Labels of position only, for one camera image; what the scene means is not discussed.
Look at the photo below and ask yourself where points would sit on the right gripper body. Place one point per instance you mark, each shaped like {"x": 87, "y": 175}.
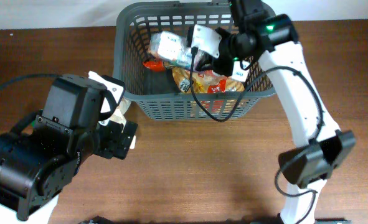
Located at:
{"x": 228, "y": 50}

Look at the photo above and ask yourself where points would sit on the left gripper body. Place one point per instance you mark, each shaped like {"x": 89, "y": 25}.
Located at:
{"x": 121, "y": 140}

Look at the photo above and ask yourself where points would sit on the cream plastic food bag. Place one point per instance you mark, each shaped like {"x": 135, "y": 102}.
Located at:
{"x": 118, "y": 117}

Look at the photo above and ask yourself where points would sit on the orange coffee snack bag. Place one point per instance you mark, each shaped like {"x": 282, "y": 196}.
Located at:
{"x": 204, "y": 83}

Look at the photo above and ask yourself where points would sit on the white tissue pack bundle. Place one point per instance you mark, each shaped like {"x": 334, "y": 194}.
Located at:
{"x": 173, "y": 49}

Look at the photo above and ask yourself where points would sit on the grey plastic shopping basket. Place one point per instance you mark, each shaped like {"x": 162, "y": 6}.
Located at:
{"x": 156, "y": 93}

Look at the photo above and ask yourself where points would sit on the orange spaghetti packet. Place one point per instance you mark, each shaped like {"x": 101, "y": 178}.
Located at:
{"x": 157, "y": 65}

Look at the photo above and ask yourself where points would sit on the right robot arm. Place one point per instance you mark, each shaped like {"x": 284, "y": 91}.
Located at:
{"x": 272, "y": 41}

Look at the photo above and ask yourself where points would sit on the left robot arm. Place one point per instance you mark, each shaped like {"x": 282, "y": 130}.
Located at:
{"x": 43, "y": 152}

